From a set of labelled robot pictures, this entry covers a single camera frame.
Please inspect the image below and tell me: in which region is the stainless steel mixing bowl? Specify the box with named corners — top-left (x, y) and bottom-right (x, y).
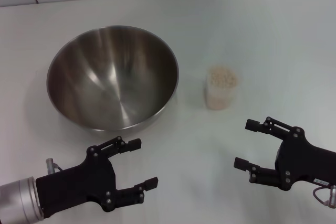
top-left (46, 25), bottom-right (180, 133)

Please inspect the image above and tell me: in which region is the left gripper cable with plug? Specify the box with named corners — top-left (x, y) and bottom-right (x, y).
top-left (45, 158), bottom-right (65, 174)

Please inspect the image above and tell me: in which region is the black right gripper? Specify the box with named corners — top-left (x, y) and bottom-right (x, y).
top-left (233, 116), bottom-right (336, 191)

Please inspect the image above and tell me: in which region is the gripper cable with plug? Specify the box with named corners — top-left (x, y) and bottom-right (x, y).
top-left (311, 184), bottom-right (336, 207)
top-left (45, 158), bottom-right (65, 174)

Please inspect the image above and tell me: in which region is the clear plastic cup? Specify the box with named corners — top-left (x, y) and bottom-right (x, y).
top-left (205, 64), bottom-right (239, 110)

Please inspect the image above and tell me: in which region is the right gripper cable with plug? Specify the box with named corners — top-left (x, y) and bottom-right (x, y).
top-left (311, 184), bottom-right (336, 207)

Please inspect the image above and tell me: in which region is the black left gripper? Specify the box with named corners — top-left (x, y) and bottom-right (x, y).
top-left (35, 136), bottom-right (160, 219)

